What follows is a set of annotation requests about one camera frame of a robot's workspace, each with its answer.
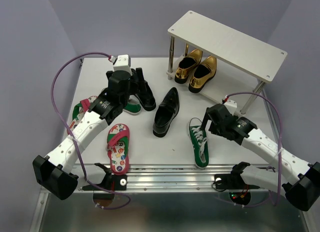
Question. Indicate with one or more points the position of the pink flip-flop front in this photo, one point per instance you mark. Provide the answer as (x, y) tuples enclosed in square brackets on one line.
[(118, 140)]

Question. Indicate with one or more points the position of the white two-tier shoe shelf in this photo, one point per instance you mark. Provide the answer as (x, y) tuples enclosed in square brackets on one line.
[(244, 63)]

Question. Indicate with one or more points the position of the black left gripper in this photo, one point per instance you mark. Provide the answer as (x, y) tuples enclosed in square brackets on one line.
[(139, 75)]

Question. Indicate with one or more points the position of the black loafer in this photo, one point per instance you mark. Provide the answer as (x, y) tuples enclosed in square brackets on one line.
[(145, 96), (166, 112)]

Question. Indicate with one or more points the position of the pink flip-flop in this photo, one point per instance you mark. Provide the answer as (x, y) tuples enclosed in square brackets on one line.
[(79, 110), (118, 140)]

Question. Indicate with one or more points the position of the pink flip-flop left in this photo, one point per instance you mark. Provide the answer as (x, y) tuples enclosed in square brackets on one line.
[(79, 110)]

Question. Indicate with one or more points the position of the left gold loafer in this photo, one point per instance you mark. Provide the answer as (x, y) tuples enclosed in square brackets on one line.
[(187, 65)]

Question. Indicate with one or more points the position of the gold loafer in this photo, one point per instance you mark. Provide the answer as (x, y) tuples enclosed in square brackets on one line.
[(203, 74), (187, 65)]

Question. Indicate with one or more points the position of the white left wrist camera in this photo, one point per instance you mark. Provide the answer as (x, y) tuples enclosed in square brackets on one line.
[(123, 63)]

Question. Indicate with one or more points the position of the green sneaker with laces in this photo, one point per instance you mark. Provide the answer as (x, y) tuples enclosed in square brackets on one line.
[(198, 138)]

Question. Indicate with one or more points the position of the right gold loafer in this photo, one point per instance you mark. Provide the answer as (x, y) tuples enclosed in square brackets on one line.
[(203, 74)]

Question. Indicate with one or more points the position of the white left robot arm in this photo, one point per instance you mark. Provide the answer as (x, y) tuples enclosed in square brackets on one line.
[(54, 171)]

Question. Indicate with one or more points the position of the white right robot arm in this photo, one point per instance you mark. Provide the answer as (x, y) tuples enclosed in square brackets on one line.
[(295, 179)]

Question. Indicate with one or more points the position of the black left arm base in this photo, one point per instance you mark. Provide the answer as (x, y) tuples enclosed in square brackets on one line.
[(103, 177)]

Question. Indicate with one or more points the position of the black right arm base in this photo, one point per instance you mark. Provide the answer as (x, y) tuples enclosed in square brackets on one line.
[(233, 180)]

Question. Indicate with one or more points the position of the aluminium rail frame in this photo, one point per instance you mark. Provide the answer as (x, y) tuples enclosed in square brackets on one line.
[(168, 199)]

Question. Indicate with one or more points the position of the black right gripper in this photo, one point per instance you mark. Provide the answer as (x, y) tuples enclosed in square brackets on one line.
[(212, 127)]

